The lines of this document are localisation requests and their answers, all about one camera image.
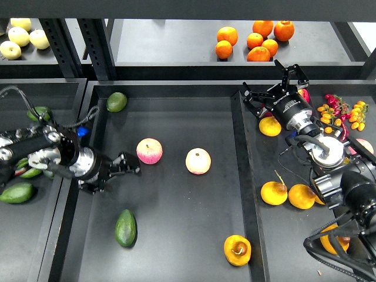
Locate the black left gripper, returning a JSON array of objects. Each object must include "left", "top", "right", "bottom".
[{"left": 69, "top": 147, "right": 141, "bottom": 194}]

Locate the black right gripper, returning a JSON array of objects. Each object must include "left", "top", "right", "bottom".
[{"left": 243, "top": 59, "right": 313, "bottom": 131}]

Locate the dark green avocado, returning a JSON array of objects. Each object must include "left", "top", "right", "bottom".
[{"left": 115, "top": 209, "right": 137, "bottom": 247}]

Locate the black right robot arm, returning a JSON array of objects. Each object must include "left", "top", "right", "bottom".
[{"left": 243, "top": 62, "right": 375, "bottom": 281}]

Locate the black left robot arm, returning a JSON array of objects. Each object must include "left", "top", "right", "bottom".
[{"left": 1, "top": 85, "right": 140, "bottom": 193}]

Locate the green avocado left tray right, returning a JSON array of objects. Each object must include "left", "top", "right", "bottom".
[{"left": 43, "top": 170, "right": 55, "bottom": 180}]

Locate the green avocado tray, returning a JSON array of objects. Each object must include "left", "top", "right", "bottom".
[
  {"left": 1, "top": 182, "right": 35, "bottom": 204},
  {"left": 19, "top": 168, "right": 42, "bottom": 179},
  {"left": 43, "top": 170, "right": 55, "bottom": 180},
  {"left": 16, "top": 157, "right": 28, "bottom": 169}
]

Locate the green avocado in middle tray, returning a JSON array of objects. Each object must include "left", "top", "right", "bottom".
[{"left": 106, "top": 92, "right": 127, "bottom": 113}]

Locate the green avocado left tray middle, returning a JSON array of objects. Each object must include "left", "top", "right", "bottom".
[{"left": 19, "top": 168, "right": 42, "bottom": 179}]

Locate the green avocado upper left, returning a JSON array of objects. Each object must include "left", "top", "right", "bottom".
[{"left": 26, "top": 106, "right": 52, "bottom": 122}]

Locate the green avocado left tray top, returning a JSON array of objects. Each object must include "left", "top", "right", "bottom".
[{"left": 16, "top": 157, "right": 28, "bottom": 169}]

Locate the green avocado left tray lower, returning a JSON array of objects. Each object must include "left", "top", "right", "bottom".
[{"left": 1, "top": 182, "right": 35, "bottom": 204}]

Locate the yellow pear with stem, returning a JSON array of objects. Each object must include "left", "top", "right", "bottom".
[{"left": 260, "top": 170, "right": 288, "bottom": 206}]

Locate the bright red apple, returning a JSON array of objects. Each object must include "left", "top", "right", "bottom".
[{"left": 298, "top": 89, "right": 311, "bottom": 103}]

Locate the dark red apple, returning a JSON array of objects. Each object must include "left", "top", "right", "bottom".
[{"left": 264, "top": 112, "right": 273, "bottom": 118}]

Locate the orange fruit front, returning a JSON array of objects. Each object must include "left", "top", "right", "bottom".
[{"left": 247, "top": 46, "right": 271, "bottom": 62}]

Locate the pink red apple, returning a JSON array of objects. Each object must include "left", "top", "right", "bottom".
[{"left": 136, "top": 138, "right": 163, "bottom": 165}]

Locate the orange fruit right small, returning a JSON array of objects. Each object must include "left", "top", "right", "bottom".
[{"left": 262, "top": 39, "right": 278, "bottom": 58}]

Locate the orange cherry tomato bunch left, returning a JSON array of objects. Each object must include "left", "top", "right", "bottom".
[{"left": 317, "top": 104, "right": 342, "bottom": 134}]

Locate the orange cherry tomato bunch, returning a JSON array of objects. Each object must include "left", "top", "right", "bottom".
[
  {"left": 317, "top": 104, "right": 342, "bottom": 134},
  {"left": 349, "top": 100, "right": 369, "bottom": 132}
]

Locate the orange fruit centre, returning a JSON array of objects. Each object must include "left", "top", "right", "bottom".
[{"left": 247, "top": 32, "right": 264, "bottom": 49}]

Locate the orange fruit top right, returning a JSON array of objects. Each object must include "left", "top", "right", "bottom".
[{"left": 274, "top": 21, "right": 295, "bottom": 42}]

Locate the red cherry tomato bunch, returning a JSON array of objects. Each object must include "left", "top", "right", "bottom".
[{"left": 324, "top": 94, "right": 351, "bottom": 120}]

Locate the orange fruit lower left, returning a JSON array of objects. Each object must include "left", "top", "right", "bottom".
[{"left": 215, "top": 40, "right": 233, "bottom": 59}]

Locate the black middle tray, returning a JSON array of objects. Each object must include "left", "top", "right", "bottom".
[{"left": 48, "top": 81, "right": 253, "bottom": 281}]

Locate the black tray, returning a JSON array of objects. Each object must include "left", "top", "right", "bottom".
[
  {"left": 48, "top": 81, "right": 253, "bottom": 281},
  {"left": 1, "top": 79, "right": 86, "bottom": 281},
  {"left": 230, "top": 79, "right": 376, "bottom": 282}
]

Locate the red chili pepper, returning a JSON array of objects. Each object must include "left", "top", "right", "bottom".
[{"left": 340, "top": 119, "right": 349, "bottom": 142}]

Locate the orange cherry tomato bunch right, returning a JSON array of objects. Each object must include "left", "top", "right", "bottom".
[{"left": 349, "top": 100, "right": 369, "bottom": 132}]

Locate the pale pink apple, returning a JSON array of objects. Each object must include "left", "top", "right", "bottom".
[{"left": 185, "top": 148, "right": 212, "bottom": 175}]

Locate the black left tray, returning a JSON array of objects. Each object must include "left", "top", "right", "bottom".
[{"left": 1, "top": 79, "right": 86, "bottom": 281}]

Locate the pink apple far right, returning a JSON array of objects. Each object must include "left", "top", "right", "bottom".
[{"left": 349, "top": 138, "right": 374, "bottom": 155}]

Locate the black upper shelf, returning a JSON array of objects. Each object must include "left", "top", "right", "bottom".
[{"left": 1, "top": 1, "right": 375, "bottom": 80}]

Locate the black right tray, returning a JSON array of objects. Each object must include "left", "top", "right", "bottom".
[{"left": 230, "top": 79, "right": 376, "bottom": 282}]

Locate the black perforated shelf post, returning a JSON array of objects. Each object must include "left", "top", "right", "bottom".
[
  {"left": 77, "top": 18, "right": 117, "bottom": 81},
  {"left": 39, "top": 18, "right": 84, "bottom": 78}
]

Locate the black perforated shelf post left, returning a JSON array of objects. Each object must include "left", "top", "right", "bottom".
[{"left": 39, "top": 18, "right": 84, "bottom": 78}]

